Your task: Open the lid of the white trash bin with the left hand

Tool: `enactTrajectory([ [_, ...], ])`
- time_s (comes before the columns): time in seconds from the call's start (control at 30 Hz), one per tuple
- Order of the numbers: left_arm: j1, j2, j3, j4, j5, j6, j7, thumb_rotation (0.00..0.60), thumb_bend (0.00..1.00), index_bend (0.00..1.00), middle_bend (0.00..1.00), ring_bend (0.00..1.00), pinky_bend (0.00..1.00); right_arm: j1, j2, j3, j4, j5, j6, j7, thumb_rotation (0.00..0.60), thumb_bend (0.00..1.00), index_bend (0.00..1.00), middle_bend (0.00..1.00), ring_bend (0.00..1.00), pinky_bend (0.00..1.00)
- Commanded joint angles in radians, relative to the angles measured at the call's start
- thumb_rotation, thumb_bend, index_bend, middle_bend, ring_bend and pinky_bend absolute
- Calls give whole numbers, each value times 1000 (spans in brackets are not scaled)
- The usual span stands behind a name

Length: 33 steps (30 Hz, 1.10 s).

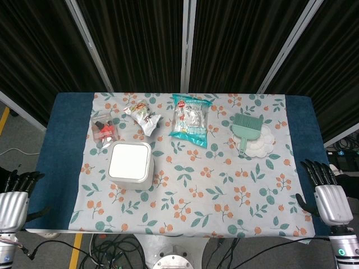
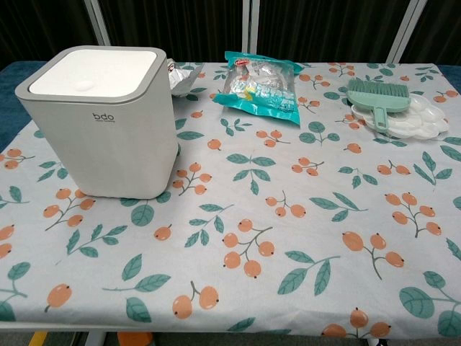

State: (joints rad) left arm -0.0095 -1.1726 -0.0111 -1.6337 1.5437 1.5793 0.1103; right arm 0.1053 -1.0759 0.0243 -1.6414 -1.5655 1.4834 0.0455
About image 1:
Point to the crumpled silver snack wrapper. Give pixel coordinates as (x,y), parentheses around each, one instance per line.
(144,116)

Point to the clear red snack packet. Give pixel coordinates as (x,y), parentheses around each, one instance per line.
(104,129)

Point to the green hand brush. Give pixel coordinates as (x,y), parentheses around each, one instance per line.
(246,129)

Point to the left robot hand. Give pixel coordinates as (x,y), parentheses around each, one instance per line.
(12,204)

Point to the white square trash bin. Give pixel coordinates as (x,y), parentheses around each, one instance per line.
(131,168)

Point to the white folding screen frame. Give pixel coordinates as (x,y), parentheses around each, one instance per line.
(186,45)

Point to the floral patterned tablecloth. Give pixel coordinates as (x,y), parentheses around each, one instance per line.
(185,179)

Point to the white square bin lid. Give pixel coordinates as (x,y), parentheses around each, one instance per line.
(129,160)

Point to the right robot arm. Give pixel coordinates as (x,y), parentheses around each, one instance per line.
(343,246)

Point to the teal snack bag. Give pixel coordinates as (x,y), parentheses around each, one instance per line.
(190,120)

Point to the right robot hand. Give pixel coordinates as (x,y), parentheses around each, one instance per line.
(331,200)

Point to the robot base column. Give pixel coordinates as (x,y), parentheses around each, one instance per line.
(172,252)

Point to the black power strip equipment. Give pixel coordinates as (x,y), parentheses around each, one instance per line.
(343,157)

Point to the blue table cover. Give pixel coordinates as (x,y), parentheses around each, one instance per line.
(67,145)

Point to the white scalloped plate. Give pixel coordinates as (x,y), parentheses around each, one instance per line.
(261,143)

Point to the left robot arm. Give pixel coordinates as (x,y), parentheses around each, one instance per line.
(7,246)

